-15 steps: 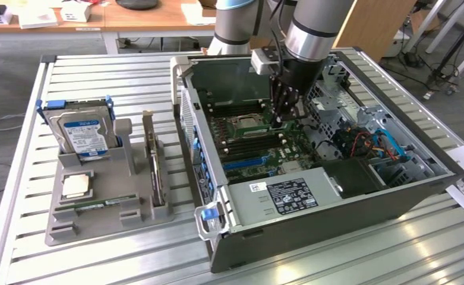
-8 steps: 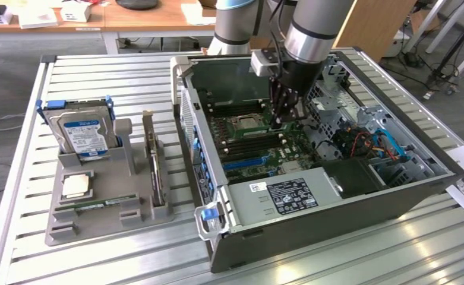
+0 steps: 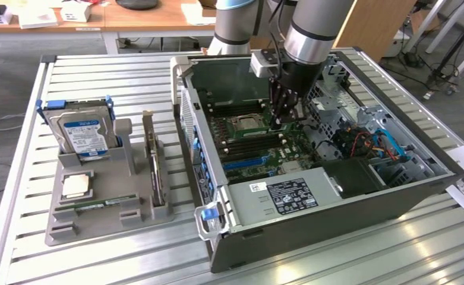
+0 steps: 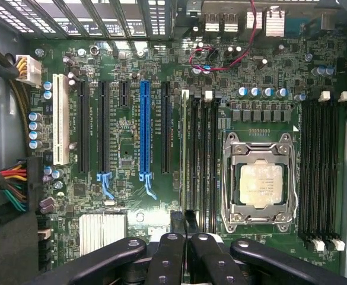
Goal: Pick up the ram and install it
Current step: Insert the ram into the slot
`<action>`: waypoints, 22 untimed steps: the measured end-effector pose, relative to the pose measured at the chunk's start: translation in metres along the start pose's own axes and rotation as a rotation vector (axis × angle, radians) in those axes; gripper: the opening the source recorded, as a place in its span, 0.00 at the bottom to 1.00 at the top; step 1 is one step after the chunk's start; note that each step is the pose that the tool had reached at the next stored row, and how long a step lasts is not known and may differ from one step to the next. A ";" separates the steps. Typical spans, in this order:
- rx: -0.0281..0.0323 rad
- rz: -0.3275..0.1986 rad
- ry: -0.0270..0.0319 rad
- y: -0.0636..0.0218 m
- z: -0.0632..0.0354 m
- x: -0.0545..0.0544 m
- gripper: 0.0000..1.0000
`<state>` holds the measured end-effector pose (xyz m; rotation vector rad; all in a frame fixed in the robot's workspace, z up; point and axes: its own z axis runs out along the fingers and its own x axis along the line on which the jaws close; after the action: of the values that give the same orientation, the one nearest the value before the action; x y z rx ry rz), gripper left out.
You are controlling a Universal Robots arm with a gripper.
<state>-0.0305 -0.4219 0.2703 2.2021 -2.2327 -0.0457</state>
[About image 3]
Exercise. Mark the grey power supply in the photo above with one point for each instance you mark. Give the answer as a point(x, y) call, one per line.
point(251, 207)

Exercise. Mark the white table frame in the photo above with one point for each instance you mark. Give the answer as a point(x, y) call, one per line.
point(453, 28)

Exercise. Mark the black wheeled stand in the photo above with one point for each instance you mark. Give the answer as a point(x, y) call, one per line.
point(453, 53)

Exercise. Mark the open metal disk bay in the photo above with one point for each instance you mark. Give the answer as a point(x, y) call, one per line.
point(397, 173)

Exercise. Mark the CPU in motherboard socket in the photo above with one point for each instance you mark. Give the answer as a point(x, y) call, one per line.
point(235, 121)

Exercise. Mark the brown cardboard box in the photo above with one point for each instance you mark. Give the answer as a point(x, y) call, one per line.
point(425, 23)

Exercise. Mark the white appliance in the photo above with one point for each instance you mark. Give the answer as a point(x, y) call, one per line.
point(392, 44)

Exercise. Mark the wooden desk white frame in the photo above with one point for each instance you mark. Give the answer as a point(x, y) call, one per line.
point(157, 17)
point(96, 16)

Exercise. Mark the black expansion slot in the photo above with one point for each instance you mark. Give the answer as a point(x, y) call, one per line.
point(241, 158)

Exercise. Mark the black fan shroud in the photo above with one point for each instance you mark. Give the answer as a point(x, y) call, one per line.
point(354, 178)

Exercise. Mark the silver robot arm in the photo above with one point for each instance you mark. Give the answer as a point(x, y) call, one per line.
point(318, 29)

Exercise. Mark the wooden cabinet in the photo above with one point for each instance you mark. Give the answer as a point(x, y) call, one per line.
point(374, 23)

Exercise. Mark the small white box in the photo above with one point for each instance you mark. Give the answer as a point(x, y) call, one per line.
point(75, 13)

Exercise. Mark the green graphics card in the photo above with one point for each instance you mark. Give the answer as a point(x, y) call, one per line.
point(157, 178)

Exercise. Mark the green motherboard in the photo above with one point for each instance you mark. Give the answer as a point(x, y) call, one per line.
point(294, 148)

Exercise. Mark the grey parts rack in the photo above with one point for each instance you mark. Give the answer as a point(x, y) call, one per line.
point(104, 178)

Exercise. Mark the blue case latch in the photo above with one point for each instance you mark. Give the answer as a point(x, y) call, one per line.
point(210, 214)

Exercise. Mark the silver CPU chip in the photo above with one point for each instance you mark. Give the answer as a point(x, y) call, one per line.
point(249, 123)
point(76, 186)

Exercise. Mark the white papers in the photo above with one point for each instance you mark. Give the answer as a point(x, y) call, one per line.
point(195, 16)

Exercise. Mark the perforated metal disk bay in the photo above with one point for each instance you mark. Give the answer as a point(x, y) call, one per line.
point(334, 124)

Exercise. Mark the dark grey PC case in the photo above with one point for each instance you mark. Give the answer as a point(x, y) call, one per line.
point(294, 237)

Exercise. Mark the hard disk blue bracket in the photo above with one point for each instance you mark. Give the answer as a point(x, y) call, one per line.
point(80, 133)

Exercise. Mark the white paper sheet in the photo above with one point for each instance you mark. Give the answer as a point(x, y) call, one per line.
point(463, 157)

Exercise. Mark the silver chipset heat sink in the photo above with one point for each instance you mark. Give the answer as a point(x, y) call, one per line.
point(293, 167)

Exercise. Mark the blue expansion slot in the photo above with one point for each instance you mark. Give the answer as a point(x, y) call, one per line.
point(243, 164)

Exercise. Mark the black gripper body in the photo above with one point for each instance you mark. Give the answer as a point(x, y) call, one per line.
point(298, 77)

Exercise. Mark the black round object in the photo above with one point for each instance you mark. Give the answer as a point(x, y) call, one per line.
point(137, 3)

